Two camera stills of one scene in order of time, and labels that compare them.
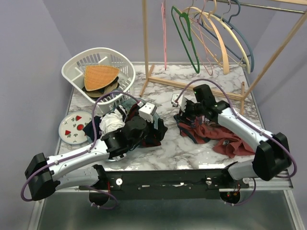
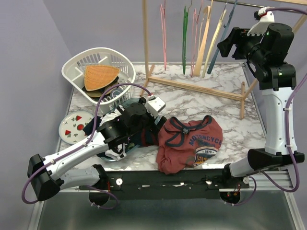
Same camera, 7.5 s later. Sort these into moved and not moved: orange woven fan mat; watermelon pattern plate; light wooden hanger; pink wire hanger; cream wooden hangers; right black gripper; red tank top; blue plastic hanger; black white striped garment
Moved: blue plastic hanger; light wooden hanger; red tank top; right black gripper; cream wooden hangers
Not moved: black white striped garment; orange woven fan mat; pink wire hanger; watermelon pattern plate
